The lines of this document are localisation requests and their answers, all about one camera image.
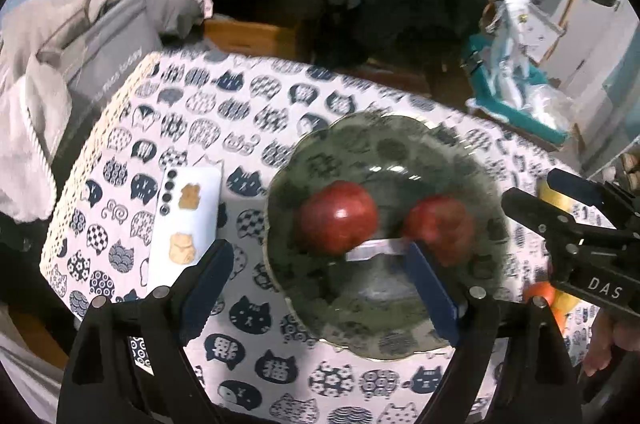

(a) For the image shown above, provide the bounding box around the red apple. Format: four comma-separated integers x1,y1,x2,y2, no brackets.
402,194,476,267
299,181,378,255

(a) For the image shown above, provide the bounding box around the clear plastic bag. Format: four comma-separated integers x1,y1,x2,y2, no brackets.
520,84,576,130

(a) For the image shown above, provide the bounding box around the wooden box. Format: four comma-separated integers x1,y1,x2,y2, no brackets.
202,19,301,60

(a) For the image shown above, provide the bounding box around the grey fabric bag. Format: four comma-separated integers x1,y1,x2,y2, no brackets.
0,0,206,165

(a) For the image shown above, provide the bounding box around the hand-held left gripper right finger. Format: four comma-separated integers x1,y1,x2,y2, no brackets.
404,240,585,424

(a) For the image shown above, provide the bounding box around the yellow pear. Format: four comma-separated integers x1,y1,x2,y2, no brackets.
539,178,571,211

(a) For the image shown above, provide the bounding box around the cat print tablecloth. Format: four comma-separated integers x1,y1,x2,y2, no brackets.
40,47,621,424

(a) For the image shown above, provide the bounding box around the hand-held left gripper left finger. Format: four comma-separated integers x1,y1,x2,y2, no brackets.
56,239,236,424

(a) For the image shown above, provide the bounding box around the white printed plastic bag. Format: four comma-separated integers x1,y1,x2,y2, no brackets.
482,0,546,105

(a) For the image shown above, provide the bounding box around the white towel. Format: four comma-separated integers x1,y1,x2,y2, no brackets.
0,54,58,222

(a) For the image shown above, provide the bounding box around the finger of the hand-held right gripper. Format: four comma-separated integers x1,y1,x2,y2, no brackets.
501,187,584,246
546,168,609,208

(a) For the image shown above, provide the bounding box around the teal cardboard box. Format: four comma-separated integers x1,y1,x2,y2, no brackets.
465,34,571,145

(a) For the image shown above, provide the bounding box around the person's right hand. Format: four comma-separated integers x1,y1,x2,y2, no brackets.
581,311,640,378

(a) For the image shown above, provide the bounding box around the orange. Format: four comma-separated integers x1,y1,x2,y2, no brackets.
524,281,557,306

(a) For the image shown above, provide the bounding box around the green glass plate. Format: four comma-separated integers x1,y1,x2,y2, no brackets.
265,111,511,362

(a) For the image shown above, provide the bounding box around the white phone with cat stickers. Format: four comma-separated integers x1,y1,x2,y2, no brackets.
145,164,223,292

